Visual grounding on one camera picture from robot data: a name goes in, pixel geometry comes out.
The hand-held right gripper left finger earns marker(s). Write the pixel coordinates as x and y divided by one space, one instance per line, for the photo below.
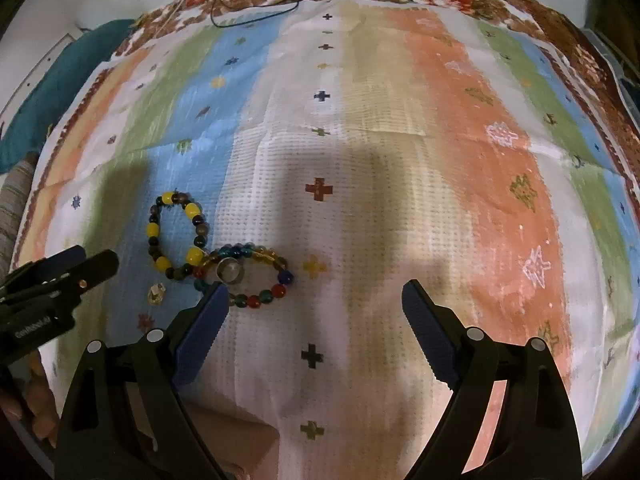
202 335

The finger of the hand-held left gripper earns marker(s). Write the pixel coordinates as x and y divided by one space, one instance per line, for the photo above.
55 265
95 267

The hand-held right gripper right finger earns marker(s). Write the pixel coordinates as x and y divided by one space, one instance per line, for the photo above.
430 330

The small clear crystal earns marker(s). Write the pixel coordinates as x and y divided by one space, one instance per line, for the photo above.
156 294

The person's left hand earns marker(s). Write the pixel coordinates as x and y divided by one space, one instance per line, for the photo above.
42 395

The grey striped bolster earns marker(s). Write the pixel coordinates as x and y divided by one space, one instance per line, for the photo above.
15 200

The striped pastel cloth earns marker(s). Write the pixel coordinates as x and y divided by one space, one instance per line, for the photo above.
400 185

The teal pillow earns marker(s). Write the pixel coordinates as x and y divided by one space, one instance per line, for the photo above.
65 75

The white bed headboard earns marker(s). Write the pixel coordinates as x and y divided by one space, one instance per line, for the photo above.
35 75

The blue grey cloth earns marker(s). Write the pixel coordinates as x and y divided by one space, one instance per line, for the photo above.
627 80

